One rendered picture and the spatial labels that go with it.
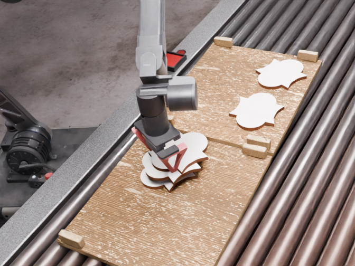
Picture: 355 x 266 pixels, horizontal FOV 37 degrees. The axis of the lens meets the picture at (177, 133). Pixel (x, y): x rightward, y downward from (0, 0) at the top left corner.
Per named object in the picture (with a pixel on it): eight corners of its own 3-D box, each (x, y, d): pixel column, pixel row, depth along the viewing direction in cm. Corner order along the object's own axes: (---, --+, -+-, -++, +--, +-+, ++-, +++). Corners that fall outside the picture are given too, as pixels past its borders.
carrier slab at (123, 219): (58, 244, 119) (56, 240, 118) (149, 129, 144) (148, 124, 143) (197, 301, 104) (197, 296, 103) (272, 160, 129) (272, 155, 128)
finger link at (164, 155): (175, 153, 126) (169, 123, 120) (192, 170, 121) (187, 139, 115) (150, 167, 124) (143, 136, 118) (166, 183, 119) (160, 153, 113)
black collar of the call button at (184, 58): (153, 67, 167) (153, 63, 165) (166, 54, 171) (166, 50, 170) (174, 72, 163) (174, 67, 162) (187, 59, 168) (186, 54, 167)
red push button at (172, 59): (157, 66, 167) (157, 63, 166) (167, 56, 170) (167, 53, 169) (174, 70, 164) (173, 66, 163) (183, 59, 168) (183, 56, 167)
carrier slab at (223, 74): (150, 126, 145) (149, 122, 144) (213, 46, 170) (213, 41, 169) (273, 157, 130) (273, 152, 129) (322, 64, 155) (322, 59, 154)
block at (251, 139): (245, 145, 132) (245, 138, 130) (249, 141, 133) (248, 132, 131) (269, 151, 129) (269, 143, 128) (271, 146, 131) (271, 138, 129)
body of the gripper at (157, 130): (158, 117, 124) (153, 92, 119) (182, 139, 117) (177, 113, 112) (134, 129, 122) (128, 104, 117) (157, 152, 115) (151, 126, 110)
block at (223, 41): (214, 45, 167) (213, 38, 166) (216, 43, 169) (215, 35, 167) (231, 48, 165) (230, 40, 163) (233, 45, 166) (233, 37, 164)
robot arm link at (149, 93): (137, 79, 114) (132, 95, 109) (168, 77, 113) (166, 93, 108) (142, 105, 118) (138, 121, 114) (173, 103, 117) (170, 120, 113)
